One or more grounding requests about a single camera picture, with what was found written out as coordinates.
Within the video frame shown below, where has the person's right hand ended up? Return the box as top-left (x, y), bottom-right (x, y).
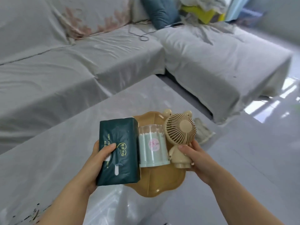
top-left (178, 139), bottom-right (220, 185)

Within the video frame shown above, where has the sofa with white cover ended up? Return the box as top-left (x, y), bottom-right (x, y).
top-left (0, 0), bottom-right (293, 155)

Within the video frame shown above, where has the yellow green bag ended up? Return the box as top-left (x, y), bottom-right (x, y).
top-left (182, 6), bottom-right (225, 24)

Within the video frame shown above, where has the clear cotton swab container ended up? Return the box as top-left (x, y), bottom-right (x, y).
top-left (138, 124), bottom-right (171, 168)

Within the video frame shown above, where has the pink patterned cushion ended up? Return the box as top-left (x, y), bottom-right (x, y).
top-left (50, 0), bottom-right (132, 40)

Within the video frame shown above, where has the grey marble table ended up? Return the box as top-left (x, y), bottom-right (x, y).
top-left (0, 74), bottom-right (222, 225)

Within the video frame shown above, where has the person's left forearm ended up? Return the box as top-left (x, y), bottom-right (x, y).
top-left (35, 180), bottom-right (95, 225)

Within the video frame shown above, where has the beige bear-shaped mini fan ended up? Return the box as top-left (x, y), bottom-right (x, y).
top-left (163, 109), bottom-right (197, 169)

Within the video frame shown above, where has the beige cleaning cloth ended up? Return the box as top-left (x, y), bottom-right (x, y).
top-left (193, 117), bottom-right (216, 144)

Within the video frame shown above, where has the dark green tissue pack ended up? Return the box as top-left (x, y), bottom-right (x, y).
top-left (96, 117), bottom-right (141, 187)

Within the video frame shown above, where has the teal cushion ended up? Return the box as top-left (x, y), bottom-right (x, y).
top-left (140, 0), bottom-right (182, 30)

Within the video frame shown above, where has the person's right forearm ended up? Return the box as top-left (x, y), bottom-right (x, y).
top-left (208, 171), bottom-right (285, 225)

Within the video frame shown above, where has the pile of white clothes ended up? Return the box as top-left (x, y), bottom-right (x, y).
top-left (179, 0), bottom-right (235, 14)

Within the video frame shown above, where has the golden flower-shaped snack tray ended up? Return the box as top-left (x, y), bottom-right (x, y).
top-left (123, 111), bottom-right (187, 198)

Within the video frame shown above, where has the person's left hand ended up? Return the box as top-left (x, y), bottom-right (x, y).
top-left (77, 140), bottom-right (117, 195)

